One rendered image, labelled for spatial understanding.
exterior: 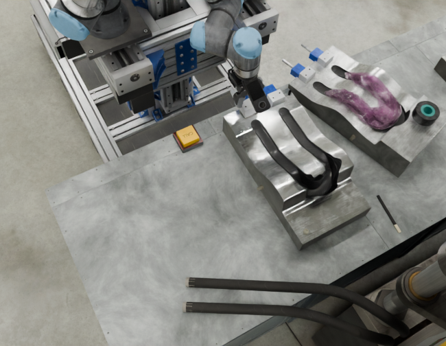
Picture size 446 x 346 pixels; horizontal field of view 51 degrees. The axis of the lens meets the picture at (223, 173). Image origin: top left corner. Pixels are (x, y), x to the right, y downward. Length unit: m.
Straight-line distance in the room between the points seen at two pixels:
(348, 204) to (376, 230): 0.13
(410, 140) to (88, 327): 1.56
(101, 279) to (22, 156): 1.35
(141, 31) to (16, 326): 1.43
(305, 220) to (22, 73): 2.06
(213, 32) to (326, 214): 0.65
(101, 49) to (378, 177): 1.01
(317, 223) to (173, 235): 0.45
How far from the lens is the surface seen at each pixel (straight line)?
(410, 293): 1.30
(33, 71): 3.03
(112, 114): 2.47
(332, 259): 1.52
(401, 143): 1.64
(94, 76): 2.64
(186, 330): 1.43
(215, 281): 1.40
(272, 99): 1.62
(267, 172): 1.48
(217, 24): 1.32
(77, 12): 1.40
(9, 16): 3.39
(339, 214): 1.52
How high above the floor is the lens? 2.21
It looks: 62 degrees down
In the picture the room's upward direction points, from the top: 4 degrees clockwise
